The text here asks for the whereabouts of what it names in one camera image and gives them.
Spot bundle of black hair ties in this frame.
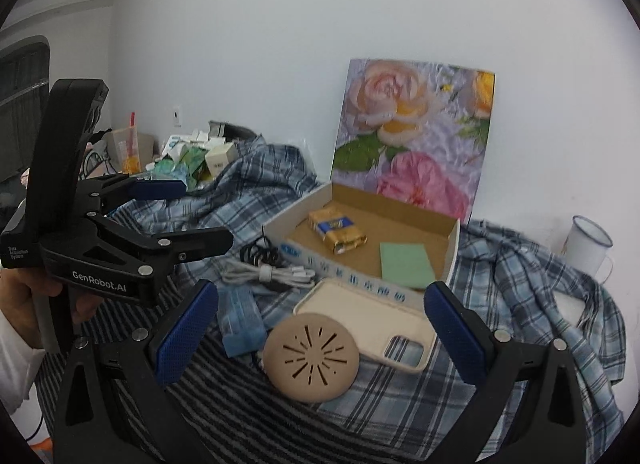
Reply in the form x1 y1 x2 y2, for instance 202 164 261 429
239 236 281 267

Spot window with dark curtain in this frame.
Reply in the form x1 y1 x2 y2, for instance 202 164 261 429
0 36 52 185

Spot beige round silicone cover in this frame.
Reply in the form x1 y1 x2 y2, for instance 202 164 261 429
263 312 361 404

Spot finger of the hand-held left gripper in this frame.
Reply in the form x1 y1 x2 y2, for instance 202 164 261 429
89 215 235 273
75 175 189 217

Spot person's left hand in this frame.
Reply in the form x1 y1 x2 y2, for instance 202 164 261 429
0 270 64 345

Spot cardboard box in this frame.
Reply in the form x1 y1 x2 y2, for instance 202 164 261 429
263 181 461 305

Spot white enamel mug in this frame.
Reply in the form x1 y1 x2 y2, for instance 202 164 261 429
559 215 615 285

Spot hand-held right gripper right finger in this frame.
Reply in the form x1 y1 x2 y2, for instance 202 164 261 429
423 281 586 464

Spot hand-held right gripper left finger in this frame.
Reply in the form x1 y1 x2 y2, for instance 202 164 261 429
52 280 221 464

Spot white charging cable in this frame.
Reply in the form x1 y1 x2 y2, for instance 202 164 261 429
220 261 318 295

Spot person's left forearm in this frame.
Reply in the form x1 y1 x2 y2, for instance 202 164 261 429
0 311 48 425

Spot beige phone case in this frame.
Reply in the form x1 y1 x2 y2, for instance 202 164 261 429
292 278 438 375

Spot gold and blue cigarette pack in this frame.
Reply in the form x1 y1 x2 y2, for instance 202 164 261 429
307 208 369 255

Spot orange drink cup with straw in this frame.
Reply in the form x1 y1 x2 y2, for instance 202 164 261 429
125 111 142 175

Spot small white carton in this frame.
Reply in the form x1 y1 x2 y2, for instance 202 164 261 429
205 142 237 179

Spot blue plaid shirt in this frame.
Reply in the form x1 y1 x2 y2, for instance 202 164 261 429
107 136 626 445

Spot blue tissue packet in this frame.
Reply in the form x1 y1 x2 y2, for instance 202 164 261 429
218 286 267 357

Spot dark grey bag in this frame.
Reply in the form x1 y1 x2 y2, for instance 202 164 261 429
207 120 258 143

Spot flower painting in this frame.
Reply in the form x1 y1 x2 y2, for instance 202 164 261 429
330 58 497 225

